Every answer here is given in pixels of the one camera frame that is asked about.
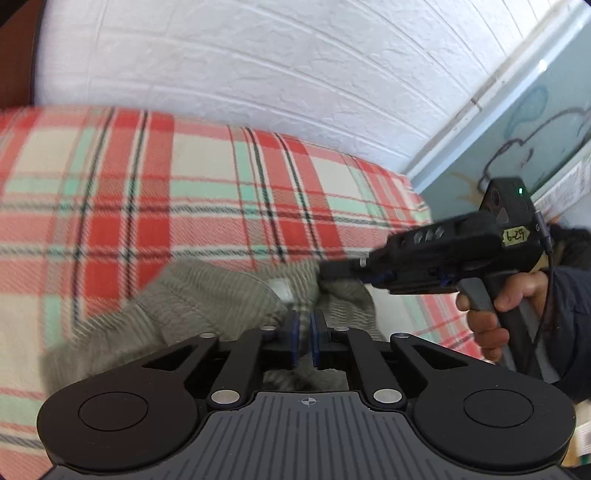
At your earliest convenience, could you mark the person's right forearm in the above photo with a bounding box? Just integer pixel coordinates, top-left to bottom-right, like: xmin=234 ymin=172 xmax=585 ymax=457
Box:
xmin=526 ymin=226 xmax=591 ymax=402

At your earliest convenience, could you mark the white door trim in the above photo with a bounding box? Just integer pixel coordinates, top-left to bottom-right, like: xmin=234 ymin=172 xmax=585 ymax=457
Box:
xmin=406 ymin=0 xmax=591 ymax=185

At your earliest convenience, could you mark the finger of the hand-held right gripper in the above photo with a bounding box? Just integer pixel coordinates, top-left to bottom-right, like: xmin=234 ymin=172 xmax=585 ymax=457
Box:
xmin=318 ymin=258 xmax=368 ymax=282

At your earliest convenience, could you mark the checkered green white cloth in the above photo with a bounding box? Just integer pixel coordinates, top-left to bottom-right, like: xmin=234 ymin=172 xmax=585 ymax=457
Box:
xmin=41 ymin=257 xmax=377 ymax=393

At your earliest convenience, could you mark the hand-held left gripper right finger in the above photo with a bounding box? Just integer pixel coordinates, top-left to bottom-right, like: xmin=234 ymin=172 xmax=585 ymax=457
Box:
xmin=310 ymin=310 xmax=465 ymax=409

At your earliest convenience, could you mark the red plaid blanket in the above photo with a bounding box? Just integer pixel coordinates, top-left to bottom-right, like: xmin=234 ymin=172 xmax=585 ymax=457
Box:
xmin=0 ymin=106 xmax=490 ymax=480

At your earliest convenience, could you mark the light blue cartoon cabinet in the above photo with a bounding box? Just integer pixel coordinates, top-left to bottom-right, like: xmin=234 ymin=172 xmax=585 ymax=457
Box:
xmin=416 ymin=9 xmax=591 ymax=241

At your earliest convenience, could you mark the person's right hand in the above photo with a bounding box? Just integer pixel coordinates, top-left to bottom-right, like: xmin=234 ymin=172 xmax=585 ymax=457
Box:
xmin=455 ymin=270 xmax=549 ymax=363

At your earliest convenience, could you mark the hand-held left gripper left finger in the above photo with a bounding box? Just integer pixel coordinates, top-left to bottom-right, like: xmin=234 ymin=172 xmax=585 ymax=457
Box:
xmin=141 ymin=311 xmax=298 ymax=409

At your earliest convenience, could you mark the brown folding table board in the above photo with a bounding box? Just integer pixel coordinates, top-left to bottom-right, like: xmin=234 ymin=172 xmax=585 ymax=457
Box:
xmin=0 ymin=0 xmax=47 ymax=109

